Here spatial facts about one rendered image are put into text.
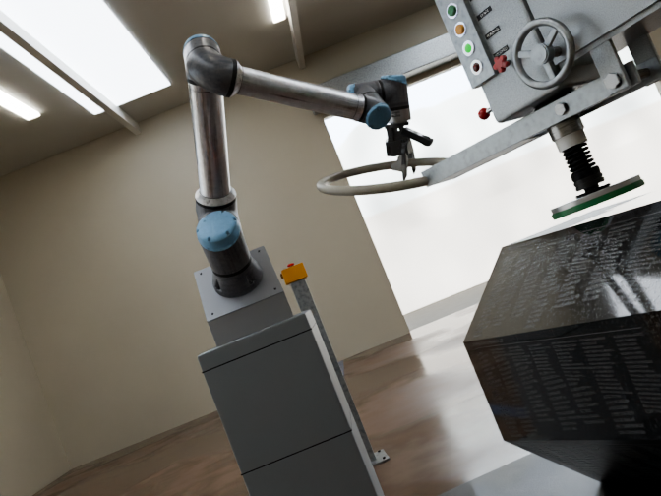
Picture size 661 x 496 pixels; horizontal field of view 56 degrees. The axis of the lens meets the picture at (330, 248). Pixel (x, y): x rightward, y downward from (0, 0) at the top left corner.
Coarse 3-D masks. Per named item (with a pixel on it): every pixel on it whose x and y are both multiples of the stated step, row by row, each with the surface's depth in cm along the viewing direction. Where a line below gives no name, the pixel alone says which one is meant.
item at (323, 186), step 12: (360, 168) 225; (372, 168) 226; (384, 168) 226; (324, 180) 209; (336, 180) 219; (408, 180) 182; (420, 180) 182; (324, 192) 196; (336, 192) 190; (348, 192) 187; (360, 192) 185; (372, 192) 183; (384, 192) 183
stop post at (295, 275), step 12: (300, 264) 317; (288, 276) 316; (300, 276) 317; (300, 288) 318; (300, 300) 317; (312, 300) 318; (312, 312) 317; (324, 336) 316; (336, 360) 316; (336, 372) 315; (348, 396) 314; (360, 420) 313; (360, 432) 313; (372, 456) 312; (384, 456) 313
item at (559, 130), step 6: (588, 108) 148; (576, 114) 147; (564, 120) 147; (570, 120) 146; (576, 120) 147; (552, 126) 149; (558, 126) 147; (564, 126) 147; (570, 126) 146; (576, 126) 146; (582, 126) 147; (552, 132) 149; (558, 132) 148; (564, 132) 147; (570, 132) 146; (552, 138) 150; (558, 138) 148
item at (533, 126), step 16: (624, 64) 129; (640, 64) 137; (656, 64) 134; (608, 80) 129; (640, 80) 128; (656, 80) 135; (576, 96) 139; (592, 96) 136; (608, 96) 133; (544, 112) 147; (560, 112) 142; (576, 112) 140; (512, 128) 155; (528, 128) 151; (544, 128) 148; (480, 144) 164; (496, 144) 160; (512, 144) 156; (448, 160) 175; (464, 160) 170; (480, 160) 166; (432, 176) 181; (448, 176) 177
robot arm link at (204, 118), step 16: (192, 48) 187; (192, 80) 195; (192, 96) 199; (208, 96) 198; (192, 112) 204; (208, 112) 201; (208, 128) 204; (224, 128) 209; (208, 144) 208; (224, 144) 212; (208, 160) 212; (224, 160) 215; (208, 176) 216; (224, 176) 218; (208, 192) 220; (224, 192) 222; (208, 208) 222; (224, 208) 223
